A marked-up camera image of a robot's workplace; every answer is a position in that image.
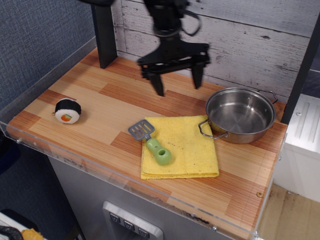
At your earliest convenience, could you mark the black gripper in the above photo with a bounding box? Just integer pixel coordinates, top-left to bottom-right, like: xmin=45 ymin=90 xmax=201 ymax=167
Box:
xmin=137 ymin=35 xmax=210 ymax=97

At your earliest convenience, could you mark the plush sushi roll toy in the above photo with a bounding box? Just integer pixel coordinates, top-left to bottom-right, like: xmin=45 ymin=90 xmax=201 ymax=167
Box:
xmin=53 ymin=98 xmax=82 ymax=124

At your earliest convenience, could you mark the stainless steel pot bowl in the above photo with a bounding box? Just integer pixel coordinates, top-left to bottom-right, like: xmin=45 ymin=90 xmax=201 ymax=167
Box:
xmin=198 ymin=87 xmax=278 ymax=144

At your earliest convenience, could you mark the silver cabinet button panel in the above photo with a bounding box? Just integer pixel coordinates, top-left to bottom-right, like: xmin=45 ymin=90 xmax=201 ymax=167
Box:
xmin=102 ymin=201 xmax=164 ymax=240

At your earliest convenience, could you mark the yellow folded cloth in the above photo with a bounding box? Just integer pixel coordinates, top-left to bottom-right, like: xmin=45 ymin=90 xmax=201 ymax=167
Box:
xmin=140 ymin=115 xmax=219 ymax=180

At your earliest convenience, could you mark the white box at right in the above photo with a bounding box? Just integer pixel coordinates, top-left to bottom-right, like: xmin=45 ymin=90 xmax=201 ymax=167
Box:
xmin=273 ymin=94 xmax=320 ymax=202

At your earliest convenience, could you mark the green grey toy spatula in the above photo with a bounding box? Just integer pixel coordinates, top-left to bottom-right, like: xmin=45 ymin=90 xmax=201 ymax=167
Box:
xmin=128 ymin=119 xmax=172 ymax=166

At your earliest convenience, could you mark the dark right vertical post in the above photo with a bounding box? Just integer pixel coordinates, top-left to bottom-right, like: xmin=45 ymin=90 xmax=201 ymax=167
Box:
xmin=280 ymin=15 xmax=320 ymax=125

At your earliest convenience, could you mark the clear acrylic table guard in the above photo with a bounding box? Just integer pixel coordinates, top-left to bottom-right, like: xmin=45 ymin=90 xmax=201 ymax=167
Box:
xmin=6 ymin=50 xmax=287 ymax=240

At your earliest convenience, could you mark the yellow object bottom left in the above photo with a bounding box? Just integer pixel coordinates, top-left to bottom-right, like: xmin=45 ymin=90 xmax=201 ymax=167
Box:
xmin=21 ymin=228 xmax=45 ymax=240

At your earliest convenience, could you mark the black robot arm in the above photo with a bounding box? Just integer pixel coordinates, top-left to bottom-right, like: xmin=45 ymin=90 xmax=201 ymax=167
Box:
xmin=86 ymin=0 xmax=210 ymax=96

